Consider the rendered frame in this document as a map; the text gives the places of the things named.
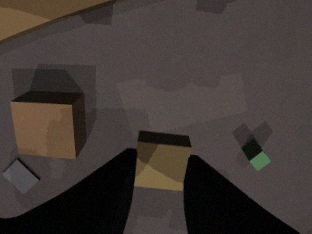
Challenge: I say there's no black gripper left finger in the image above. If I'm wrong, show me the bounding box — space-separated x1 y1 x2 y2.
0 148 137 234

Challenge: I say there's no small green block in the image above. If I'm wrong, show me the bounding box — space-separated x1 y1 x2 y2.
241 140 271 172

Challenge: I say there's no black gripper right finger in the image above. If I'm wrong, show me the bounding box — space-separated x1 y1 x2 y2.
183 154 301 234

